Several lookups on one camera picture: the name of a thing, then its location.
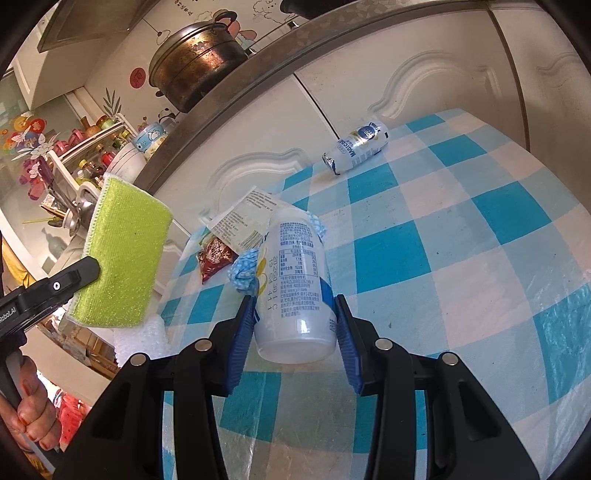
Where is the steel countertop edge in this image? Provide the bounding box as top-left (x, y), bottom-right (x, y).
top-left (134, 1), bottom-right (487, 194)

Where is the white foam fruit net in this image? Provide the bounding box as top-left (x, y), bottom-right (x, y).
top-left (114, 314), bottom-right (177, 367)

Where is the blue white cartoon cup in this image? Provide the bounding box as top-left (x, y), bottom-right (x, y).
top-left (133, 122), bottom-right (167, 160)

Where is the brass cooking pot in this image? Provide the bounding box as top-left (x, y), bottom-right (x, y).
top-left (148, 21), bottom-right (249, 113)

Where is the white ceramic bowl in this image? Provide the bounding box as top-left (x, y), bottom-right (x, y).
top-left (106, 143), bottom-right (146, 183)

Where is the blue white checkered tablecloth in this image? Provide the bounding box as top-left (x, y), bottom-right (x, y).
top-left (214, 109), bottom-right (590, 479)

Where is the green scouring sponge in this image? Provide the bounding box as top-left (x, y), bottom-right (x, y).
top-left (67, 174), bottom-right (172, 328)

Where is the red gold snack bag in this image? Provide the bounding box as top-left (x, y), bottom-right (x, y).
top-left (197, 234), bottom-right (238, 283)

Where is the white plastic bottle blue label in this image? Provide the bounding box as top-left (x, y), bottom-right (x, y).
top-left (254, 207), bottom-right (337, 365)

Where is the white dish rack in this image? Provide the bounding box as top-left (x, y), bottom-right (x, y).
top-left (48, 114), bottom-right (137, 238)

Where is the blue patterned cloth bundle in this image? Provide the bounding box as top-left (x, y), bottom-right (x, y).
top-left (228, 211), bottom-right (328, 295)

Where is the person's left hand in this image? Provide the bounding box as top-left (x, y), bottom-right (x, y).
top-left (1, 356), bottom-right (61, 452)

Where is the crushed white blue bottle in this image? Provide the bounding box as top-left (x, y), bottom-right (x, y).
top-left (322, 121), bottom-right (390, 176)

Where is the white cabinet door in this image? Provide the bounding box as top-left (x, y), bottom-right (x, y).
top-left (155, 75), bottom-right (337, 233)

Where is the grey printed flat packet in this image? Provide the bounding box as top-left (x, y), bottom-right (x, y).
top-left (205, 187), bottom-right (290, 255)

